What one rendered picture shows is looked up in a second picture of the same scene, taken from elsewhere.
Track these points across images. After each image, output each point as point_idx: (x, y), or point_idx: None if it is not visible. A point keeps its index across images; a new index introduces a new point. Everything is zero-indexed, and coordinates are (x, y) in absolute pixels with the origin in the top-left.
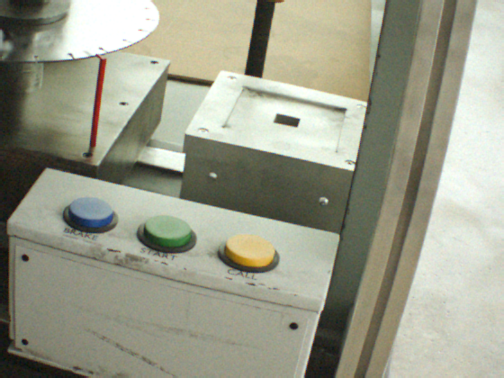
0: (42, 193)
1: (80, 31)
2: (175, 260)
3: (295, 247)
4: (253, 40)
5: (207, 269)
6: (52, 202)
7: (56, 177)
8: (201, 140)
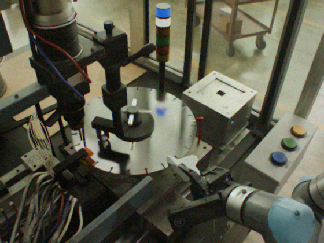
0: (262, 166)
1: (168, 116)
2: (301, 147)
3: (294, 121)
4: (162, 76)
5: (305, 142)
6: (268, 165)
7: (252, 159)
8: (232, 116)
